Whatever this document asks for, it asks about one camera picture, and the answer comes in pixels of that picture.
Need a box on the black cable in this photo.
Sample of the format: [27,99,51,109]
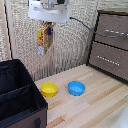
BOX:
[68,16,128,38]

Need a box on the blue plastic bowl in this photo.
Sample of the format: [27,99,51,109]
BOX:
[67,80,87,97]

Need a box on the brown drawer cabinet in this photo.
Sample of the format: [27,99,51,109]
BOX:
[86,9,128,83]

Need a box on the silver drawer handle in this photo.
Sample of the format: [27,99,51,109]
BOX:
[96,55,120,66]
[103,28,128,36]

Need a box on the black fabric storage case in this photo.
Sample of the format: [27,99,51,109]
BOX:
[0,58,49,128]

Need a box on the yellow plastic bowl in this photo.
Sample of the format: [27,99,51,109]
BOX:
[39,81,59,98]

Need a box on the yellow cereal bar box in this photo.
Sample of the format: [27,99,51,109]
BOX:
[36,21,54,56]

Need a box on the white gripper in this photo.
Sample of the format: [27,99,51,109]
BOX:
[27,0,71,28]

